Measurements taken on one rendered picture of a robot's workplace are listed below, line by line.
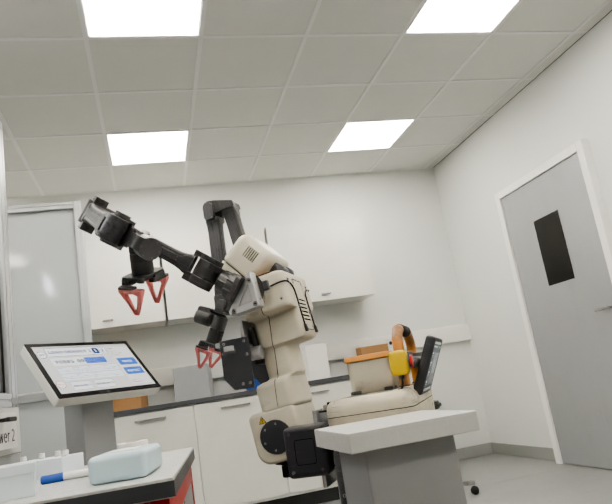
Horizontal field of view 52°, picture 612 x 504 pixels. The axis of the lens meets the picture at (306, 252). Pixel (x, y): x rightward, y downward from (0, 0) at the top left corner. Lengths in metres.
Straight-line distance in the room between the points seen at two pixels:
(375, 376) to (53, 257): 2.19
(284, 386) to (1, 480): 1.05
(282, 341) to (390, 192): 4.32
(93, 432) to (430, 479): 1.72
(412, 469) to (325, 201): 4.79
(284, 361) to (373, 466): 0.79
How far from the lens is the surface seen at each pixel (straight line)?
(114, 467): 1.10
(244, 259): 2.06
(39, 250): 3.64
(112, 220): 1.60
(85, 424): 2.76
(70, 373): 2.70
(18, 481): 1.15
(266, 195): 5.87
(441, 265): 6.21
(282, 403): 1.99
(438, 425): 1.33
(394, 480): 1.34
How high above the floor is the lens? 0.86
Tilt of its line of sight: 12 degrees up
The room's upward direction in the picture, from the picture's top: 9 degrees counter-clockwise
